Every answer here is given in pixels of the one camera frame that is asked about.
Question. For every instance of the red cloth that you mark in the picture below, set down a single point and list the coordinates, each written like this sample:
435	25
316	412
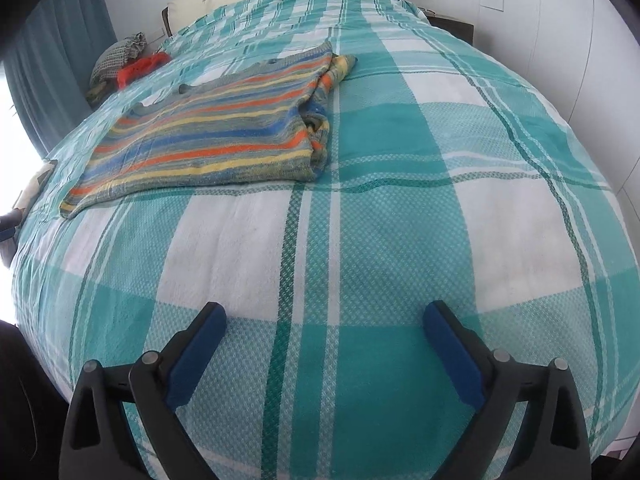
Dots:
140	70

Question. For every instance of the cream brown printed cloth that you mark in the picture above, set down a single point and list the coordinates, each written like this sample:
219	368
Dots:
40	182

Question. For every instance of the white wardrobe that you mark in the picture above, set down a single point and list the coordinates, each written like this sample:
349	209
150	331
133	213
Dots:
560	60

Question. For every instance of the grey patterned cloth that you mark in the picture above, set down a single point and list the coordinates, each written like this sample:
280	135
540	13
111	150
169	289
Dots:
117	55

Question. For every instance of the striped knit sweater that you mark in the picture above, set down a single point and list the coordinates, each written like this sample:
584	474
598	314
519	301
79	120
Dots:
200	145

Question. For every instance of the green cloth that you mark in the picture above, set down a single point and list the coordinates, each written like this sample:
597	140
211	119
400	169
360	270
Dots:
96	94

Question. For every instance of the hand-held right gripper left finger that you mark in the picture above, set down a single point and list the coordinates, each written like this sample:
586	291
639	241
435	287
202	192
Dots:
195	360

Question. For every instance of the teal curtain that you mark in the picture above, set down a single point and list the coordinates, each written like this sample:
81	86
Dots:
55	60

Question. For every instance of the dark wooden nightstand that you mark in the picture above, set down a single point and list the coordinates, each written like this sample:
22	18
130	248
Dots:
452	25

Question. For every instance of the teal plaid blanket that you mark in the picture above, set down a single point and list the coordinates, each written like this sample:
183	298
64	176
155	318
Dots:
375	210

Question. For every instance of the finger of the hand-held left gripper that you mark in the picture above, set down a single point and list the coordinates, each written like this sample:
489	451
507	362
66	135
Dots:
9	220

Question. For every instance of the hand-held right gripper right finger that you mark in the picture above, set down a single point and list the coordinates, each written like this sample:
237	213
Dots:
455	360

